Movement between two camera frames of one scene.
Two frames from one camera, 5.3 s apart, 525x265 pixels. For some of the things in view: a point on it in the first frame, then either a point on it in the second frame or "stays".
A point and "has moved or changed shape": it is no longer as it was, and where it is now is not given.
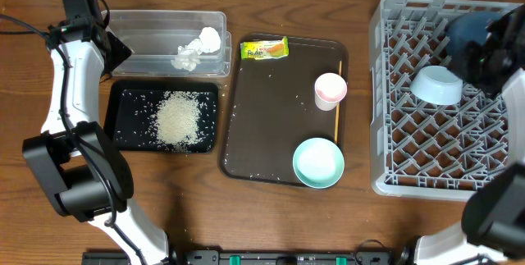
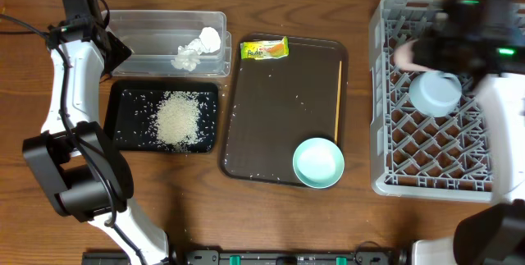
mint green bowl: (318, 162) stays
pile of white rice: (177, 120) stays
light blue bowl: (437, 85) has moved or changed shape
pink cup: (330, 90) to (403, 57)
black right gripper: (471, 52) to (422, 53)
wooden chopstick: (338, 108) stays
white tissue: (188, 57) stays
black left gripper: (117, 51) stays
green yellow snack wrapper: (267, 49) stays
